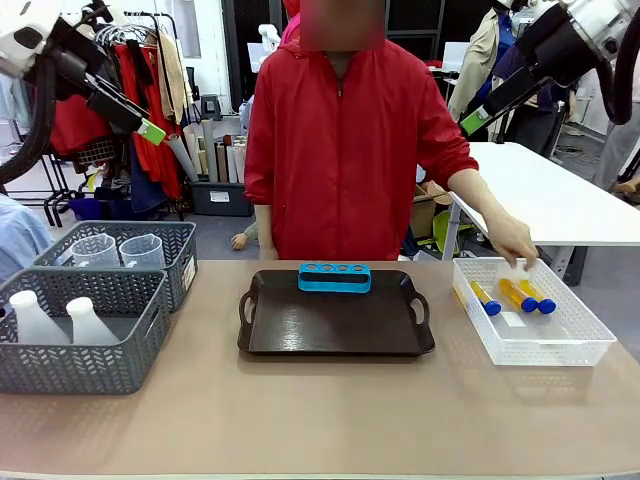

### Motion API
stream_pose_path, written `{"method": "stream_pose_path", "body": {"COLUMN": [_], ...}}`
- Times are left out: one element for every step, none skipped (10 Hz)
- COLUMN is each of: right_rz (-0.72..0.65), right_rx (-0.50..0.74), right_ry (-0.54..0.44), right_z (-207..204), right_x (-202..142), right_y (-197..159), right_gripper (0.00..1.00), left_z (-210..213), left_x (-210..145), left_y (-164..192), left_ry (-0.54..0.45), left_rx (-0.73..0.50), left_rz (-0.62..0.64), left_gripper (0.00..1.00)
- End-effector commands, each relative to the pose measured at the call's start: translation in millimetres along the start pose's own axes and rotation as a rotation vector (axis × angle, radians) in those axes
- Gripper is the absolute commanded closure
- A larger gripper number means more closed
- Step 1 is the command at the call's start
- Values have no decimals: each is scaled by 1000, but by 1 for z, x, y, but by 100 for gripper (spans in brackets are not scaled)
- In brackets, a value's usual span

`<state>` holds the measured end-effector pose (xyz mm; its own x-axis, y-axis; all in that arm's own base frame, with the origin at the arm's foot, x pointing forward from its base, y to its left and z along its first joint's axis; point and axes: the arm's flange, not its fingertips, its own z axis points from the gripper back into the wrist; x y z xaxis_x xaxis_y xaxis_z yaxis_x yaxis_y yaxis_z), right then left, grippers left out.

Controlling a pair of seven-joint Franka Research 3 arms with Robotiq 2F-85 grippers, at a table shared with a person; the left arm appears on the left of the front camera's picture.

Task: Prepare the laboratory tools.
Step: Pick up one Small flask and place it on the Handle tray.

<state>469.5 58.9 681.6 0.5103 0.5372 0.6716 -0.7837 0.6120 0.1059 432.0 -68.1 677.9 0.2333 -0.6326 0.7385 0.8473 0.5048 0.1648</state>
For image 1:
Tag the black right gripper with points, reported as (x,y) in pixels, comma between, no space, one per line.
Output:
(560,45)

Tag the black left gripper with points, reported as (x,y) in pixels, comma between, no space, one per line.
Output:
(75,60)

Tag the clear plastic measuring beaker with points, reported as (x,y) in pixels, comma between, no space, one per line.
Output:
(95,252)
(142,252)

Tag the orange tube with blue cap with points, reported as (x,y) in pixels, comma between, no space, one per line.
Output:
(537,296)
(482,295)
(515,294)

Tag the white plastic conical flask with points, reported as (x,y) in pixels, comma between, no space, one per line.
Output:
(32,325)
(90,330)

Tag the person's right forearm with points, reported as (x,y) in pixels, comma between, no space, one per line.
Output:
(265,235)

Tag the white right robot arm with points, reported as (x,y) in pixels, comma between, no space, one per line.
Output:
(605,20)

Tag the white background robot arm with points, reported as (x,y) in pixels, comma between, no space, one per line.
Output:
(270,37)

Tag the person's left forearm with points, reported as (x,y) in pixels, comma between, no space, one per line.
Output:
(480,200)

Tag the person's left hand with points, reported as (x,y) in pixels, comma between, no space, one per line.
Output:
(515,240)

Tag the mannequin with navy garment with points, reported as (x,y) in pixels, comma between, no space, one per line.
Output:
(535,120)

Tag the long red hanging dress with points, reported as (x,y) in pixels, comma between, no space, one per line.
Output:
(150,150)

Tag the mannequin with beige coat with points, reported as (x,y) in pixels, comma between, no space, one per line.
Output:
(475,65)

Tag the red hanging jacket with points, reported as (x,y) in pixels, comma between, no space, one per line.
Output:
(75,127)

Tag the slanted grey paper roll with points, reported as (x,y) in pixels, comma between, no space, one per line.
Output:
(182,157)

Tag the beige hanging garment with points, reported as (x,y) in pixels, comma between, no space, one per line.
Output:
(172,75)

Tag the blue denim garment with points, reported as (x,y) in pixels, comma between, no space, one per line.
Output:
(147,185)

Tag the black step stool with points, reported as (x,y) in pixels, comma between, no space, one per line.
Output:
(211,106)

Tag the tall grey paper roll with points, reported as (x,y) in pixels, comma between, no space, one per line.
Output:
(210,150)

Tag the brown paper roll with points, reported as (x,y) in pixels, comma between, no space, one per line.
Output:
(222,162)

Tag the white background table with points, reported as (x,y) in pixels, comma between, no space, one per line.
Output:
(540,195)

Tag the black metal clothes rack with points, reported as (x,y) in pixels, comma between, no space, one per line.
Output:
(170,22)

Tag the bystander in grey trousers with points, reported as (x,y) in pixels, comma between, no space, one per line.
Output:
(615,150)

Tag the white paper roll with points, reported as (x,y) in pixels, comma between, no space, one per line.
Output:
(239,165)

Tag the grey storage bin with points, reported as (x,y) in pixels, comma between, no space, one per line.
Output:
(220,197)

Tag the grey woven plastic basket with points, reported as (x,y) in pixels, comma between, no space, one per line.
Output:
(75,367)
(180,250)

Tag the cardboard box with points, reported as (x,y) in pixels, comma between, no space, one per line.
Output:
(425,210)

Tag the lime green plastic object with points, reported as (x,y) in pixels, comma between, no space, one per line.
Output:
(445,227)

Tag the light blue cloth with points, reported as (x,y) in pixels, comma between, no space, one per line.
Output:
(20,235)

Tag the person in red jacket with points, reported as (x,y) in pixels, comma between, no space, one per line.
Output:
(340,150)

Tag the white perforated plastic basket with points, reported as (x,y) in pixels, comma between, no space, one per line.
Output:
(550,345)

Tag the blue test tube rack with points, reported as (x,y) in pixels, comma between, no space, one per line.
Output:
(332,286)

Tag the dark brown serving tray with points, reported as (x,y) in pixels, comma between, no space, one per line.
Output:
(335,325)

